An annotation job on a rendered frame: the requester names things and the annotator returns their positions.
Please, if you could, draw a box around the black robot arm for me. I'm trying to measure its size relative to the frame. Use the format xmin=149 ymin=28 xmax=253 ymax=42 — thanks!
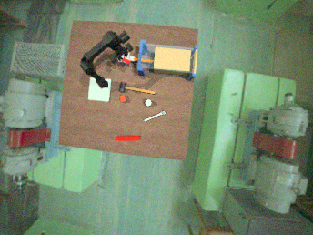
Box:
xmin=80 ymin=30 xmax=130 ymax=89

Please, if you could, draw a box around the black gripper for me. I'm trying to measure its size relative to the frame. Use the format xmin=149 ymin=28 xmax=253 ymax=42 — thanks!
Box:
xmin=109 ymin=43 xmax=134 ymax=63

